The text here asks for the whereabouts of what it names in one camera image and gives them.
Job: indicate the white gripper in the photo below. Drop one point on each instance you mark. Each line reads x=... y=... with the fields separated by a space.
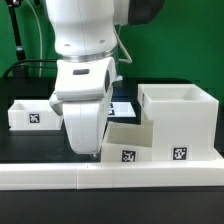
x=82 y=95

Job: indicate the white front drawer tray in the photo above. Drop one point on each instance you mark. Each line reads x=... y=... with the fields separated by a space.
x=127 y=142

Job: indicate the white drawer tray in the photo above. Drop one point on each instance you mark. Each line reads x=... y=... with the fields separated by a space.
x=33 y=115
x=127 y=142

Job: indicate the white drawer cabinet box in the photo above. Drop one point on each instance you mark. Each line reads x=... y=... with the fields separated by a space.
x=184 y=121

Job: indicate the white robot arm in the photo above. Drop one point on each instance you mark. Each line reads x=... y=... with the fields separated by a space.
x=87 y=43

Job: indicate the white rear drawer tray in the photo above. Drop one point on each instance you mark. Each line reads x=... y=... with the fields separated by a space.
x=33 y=115

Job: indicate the white fiducial marker sheet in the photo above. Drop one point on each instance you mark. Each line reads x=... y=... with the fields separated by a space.
x=121 y=109

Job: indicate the white L-shaped fence wall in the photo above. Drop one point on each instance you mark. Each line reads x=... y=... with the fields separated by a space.
x=102 y=175

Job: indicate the black camera stand pole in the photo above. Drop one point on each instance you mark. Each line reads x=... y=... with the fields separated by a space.
x=20 y=71

